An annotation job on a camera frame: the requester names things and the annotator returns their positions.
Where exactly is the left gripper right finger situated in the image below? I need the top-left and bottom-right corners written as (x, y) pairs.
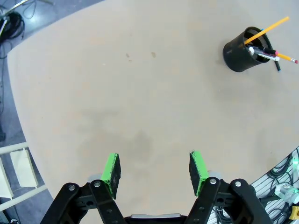
top-left (185, 151), bottom-right (273, 224)

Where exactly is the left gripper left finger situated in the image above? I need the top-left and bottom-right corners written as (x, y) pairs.
top-left (41, 152), bottom-right (126, 224)

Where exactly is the white pen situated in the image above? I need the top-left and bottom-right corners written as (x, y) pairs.
top-left (248, 46), bottom-right (280, 62)

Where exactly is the black pen with pink end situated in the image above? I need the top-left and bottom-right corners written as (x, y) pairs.
top-left (263, 47), bottom-right (278, 56)

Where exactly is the yellow pencil with pink eraser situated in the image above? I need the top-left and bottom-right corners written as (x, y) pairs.
top-left (276, 53), bottom-right (299, 64)

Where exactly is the black mesh pen holder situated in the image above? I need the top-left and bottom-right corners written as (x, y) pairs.
top-left (222, 26), bottom-right (277, 73)

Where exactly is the grey ribbed mat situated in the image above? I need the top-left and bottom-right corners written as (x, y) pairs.
top-left (249, 146), bottom-right (299, 224)

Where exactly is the clear plastic block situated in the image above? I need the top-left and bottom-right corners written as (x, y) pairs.
top-left (274, 183), bottom-right (298, 204)

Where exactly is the bundle of black cables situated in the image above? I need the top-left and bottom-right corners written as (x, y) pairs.
top-left (258, 149), bottom-right (299, 224)

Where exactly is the white metal frame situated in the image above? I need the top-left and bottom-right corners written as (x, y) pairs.
top-left (0, 141), bottom-right (48, 206)

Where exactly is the black cable coil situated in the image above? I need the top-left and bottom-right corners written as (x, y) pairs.
top-left (0, 11), bottom-right (25, 45)

